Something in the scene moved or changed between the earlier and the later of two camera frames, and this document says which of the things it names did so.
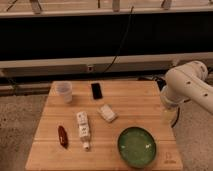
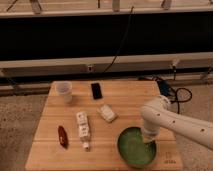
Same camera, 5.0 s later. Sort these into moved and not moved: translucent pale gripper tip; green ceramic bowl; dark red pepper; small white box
Moved: translucent pale gripper tip
Not moved: small white box; green ceramic bowl; dark red pepper
